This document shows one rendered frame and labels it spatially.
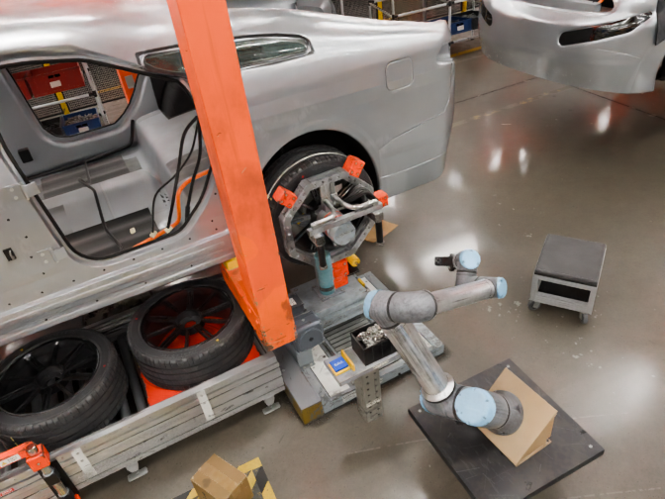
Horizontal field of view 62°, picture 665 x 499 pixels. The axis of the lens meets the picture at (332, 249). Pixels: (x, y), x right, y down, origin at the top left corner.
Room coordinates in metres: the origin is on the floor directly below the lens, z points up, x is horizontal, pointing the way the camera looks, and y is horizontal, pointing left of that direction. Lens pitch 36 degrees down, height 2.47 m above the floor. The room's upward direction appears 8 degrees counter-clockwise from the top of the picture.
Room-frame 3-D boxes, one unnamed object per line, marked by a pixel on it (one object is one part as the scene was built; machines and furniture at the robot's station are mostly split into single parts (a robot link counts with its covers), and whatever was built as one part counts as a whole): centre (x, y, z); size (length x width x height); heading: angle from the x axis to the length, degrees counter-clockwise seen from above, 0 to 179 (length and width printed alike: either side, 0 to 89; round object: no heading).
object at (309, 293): (2.65, 0.06, 0.32); 0.40 x 0.30 x 0.28; 113
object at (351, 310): (2.65, 0.06, 0.13); 0.50 x 0.36 x 0.10; 113
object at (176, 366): (2.26, 0.83, 0.39); 0.66 x 0.66 x 0.24
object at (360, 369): (1.87, -0.11, 0.44); 0.43 x 0.17 x 0.03; 113
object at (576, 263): (2.52, -1.41, 0.17); 0.43 x 0.36 x 0.34; 147
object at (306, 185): (2.49, -0.01, 0.85); 0.54 x 0.07 x 0.54; 113
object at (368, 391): (1.85, -0.08, 0.21); 0.10 x 0.10 x 0.42; 23
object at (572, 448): (1.45, -0.64, 0.15); 0.60 x 0.60 x 0.30; 21
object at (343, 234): (2.43, -0.03, 0.85); 0.21 x 0.14 x 0.14; 23
